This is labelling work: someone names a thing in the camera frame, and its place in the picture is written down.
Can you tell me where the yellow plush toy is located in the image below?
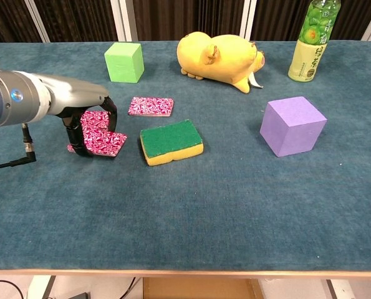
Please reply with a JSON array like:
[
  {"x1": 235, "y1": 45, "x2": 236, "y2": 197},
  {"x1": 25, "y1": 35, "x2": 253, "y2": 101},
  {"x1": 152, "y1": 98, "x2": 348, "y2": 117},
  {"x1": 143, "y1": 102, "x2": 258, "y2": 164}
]
[{"x1": 176, "y1": 31, "x2": 266, "y2": 93}]

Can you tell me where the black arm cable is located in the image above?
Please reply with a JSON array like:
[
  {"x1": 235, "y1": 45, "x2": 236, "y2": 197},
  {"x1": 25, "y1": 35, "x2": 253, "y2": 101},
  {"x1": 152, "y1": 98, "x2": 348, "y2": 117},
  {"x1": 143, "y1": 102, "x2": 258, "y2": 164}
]
[{"x1": 0, "y1": 123, "x2": 37, "y2": 171}]

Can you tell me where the green and yellow sponge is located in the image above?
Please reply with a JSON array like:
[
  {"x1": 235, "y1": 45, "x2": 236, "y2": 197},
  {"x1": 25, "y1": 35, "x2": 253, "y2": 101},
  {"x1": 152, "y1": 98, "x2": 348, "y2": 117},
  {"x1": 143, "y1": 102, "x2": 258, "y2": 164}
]
[{"x1": 139, "y1": 118, "x2": 205, "y2": 167}]

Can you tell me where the brown cardboard box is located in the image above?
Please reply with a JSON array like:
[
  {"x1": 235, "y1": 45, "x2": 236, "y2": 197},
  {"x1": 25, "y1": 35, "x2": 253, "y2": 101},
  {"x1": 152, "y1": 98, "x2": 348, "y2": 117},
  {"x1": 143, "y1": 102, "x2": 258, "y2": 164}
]
[{"x1": 142, "y1": 276, "x2": 266, "y2": 299}]

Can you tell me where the white table leg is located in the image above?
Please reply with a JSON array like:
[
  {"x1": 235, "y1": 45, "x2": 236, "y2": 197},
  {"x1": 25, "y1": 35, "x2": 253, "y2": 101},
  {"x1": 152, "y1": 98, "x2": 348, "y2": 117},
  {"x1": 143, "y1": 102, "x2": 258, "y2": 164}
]
[{"x1": 27, "y1": 275, "x2": 57, "y2": 299}]

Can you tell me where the purple foam cube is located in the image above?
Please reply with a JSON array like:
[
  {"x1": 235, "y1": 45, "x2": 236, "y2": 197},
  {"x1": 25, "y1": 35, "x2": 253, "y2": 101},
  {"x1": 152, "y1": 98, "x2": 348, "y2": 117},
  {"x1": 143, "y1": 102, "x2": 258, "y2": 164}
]
[{"x1": 259, "y1": 95, "x2": 328, "y2": 158}]

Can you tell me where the green foam cube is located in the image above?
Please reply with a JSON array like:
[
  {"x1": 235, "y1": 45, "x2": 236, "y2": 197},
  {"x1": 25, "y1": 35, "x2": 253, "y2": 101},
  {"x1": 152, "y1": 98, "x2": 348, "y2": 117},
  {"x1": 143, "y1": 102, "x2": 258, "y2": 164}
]
[{"x1": 104, "y1": 42, "x2": 145, "y2": 83}]

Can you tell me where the green tea bottle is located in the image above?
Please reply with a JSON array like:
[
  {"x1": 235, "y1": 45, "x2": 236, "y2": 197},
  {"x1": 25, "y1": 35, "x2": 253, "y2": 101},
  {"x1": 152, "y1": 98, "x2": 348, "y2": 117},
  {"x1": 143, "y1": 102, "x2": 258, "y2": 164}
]
[{"x1": 287, "y1": 0, "x2": 342, "y2": 83}]

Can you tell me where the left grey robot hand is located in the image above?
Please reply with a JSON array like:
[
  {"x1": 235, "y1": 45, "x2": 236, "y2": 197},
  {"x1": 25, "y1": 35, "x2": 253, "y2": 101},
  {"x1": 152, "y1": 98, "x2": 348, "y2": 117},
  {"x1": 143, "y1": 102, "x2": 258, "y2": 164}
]
[{"x1": 44, "y1": 74, "x2": 119, "y2": 158}]

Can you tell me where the dark pleated curtain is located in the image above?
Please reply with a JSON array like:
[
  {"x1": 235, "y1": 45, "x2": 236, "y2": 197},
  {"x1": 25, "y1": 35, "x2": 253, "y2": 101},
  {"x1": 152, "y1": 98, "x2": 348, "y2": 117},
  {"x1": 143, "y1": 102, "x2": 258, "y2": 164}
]
[{"x1": 0, "y1": 0, "x2": 371, "y2": 44}]

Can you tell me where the teal velvet table cloth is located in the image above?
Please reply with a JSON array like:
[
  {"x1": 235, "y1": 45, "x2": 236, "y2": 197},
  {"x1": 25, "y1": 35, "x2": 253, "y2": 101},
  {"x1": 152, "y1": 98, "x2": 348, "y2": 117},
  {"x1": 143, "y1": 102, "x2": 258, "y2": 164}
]
[{"x1": 0, "y1": 40, "x2": 371, "y2": 275}]

